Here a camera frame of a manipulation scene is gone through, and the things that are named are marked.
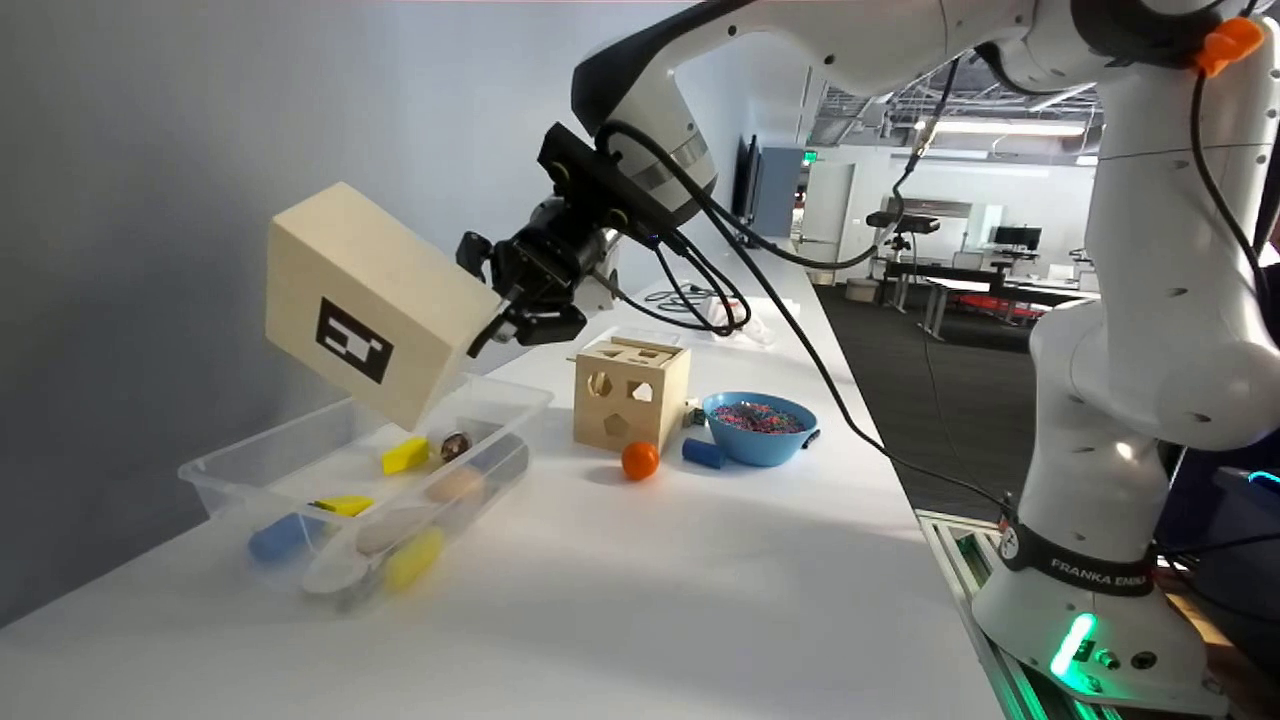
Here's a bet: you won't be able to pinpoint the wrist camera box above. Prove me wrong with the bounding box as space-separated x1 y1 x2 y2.
537 119 630 215

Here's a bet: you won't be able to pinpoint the wooden box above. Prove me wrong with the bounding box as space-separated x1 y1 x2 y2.
261 181 510 431

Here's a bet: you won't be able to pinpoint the orange cable clip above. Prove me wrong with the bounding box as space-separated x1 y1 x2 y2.
1192 12 1272 81

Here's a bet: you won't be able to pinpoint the white office desk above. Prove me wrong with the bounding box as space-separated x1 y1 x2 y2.
863 195 1112 343

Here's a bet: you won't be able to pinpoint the blue shape block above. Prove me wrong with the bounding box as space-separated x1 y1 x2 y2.
679 436 730 474

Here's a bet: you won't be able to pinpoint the grey coffee pod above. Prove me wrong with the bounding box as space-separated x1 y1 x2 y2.
297 547 379 606

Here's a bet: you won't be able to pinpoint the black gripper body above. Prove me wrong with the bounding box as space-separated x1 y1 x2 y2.
494 195 630 317

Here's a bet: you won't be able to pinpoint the yellow coffee pod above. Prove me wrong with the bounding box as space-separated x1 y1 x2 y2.
379 530 447 594
376 436 436 481
313 491 379 521

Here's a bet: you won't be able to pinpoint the black computer monitor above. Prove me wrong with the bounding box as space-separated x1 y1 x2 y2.
990 221 1047 258

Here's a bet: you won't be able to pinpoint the transparent plastic container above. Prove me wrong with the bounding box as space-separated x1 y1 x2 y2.
174 378 556 615

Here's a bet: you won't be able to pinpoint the looped black cable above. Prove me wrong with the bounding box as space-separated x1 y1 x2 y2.
634 234 755 339

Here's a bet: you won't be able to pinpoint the colourful cereal pieces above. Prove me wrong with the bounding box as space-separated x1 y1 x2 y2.
711 405 805 436

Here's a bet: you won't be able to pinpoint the wooden shape sorter cube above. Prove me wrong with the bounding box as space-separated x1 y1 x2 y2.
572 338 697 457

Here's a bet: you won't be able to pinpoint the beige coffee pod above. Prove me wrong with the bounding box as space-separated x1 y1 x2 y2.
421 465 490 513
350 501 431 562

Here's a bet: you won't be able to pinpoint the dark office partition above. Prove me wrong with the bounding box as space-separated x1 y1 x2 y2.
728 134 806 247

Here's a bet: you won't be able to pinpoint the blue coffee pod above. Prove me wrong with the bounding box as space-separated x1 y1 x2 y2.
249 513 318 563

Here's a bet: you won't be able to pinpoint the orange ball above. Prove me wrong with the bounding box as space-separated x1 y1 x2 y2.
620 436 665 485

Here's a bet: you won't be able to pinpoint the long black cable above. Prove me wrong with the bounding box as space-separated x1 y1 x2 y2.
590 115 1031 532

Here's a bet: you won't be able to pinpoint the blue plastic bowl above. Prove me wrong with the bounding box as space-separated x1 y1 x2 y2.
697 389 824 474

